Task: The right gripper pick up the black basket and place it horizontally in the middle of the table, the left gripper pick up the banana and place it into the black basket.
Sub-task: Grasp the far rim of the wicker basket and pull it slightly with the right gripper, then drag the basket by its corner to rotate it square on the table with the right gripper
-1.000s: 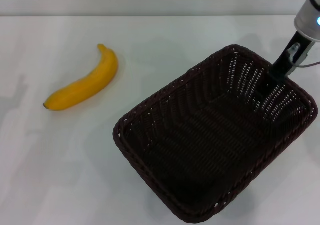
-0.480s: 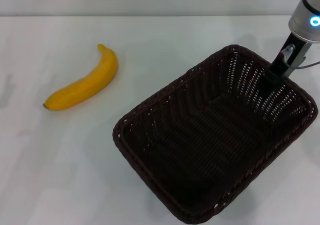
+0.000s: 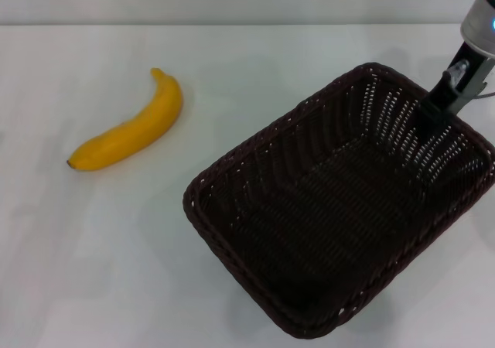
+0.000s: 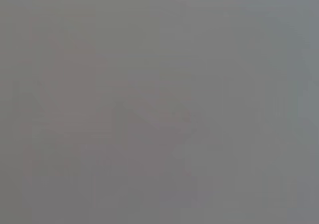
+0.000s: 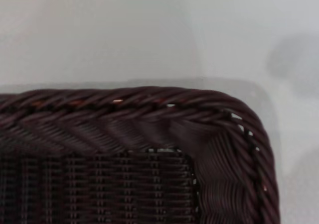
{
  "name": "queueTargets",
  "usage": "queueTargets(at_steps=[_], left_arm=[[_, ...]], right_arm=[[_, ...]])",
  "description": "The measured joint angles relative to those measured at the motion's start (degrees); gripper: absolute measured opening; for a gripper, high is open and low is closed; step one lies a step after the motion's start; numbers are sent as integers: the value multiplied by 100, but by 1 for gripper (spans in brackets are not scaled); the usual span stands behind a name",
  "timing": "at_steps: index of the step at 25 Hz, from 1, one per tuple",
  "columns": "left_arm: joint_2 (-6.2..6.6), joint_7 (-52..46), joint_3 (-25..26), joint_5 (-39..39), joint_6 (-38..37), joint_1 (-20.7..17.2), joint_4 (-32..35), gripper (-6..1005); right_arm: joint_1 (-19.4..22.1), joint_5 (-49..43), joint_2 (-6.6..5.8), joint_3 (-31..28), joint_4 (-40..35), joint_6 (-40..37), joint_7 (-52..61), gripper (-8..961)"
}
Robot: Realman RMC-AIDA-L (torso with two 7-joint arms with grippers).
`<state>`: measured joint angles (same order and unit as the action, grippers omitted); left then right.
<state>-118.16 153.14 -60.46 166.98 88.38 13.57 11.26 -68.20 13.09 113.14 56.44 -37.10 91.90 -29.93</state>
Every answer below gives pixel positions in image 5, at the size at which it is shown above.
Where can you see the dark brown woven basket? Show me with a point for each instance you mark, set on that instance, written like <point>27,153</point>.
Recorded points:
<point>124,174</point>

